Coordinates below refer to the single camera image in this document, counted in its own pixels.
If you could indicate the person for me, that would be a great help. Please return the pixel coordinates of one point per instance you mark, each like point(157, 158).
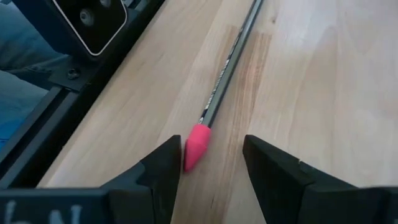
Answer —
point(18, 102)

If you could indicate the black camera with white rim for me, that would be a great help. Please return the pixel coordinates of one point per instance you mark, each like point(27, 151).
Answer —
point(93, 28)

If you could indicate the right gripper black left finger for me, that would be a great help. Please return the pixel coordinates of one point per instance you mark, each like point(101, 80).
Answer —
point(155, 186)

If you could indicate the black pencil with pink eraser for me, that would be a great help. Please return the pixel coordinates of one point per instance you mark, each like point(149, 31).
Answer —
point(197, 143)

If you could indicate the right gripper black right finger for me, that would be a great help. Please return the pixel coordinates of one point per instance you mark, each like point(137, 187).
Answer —
point(280, 186)

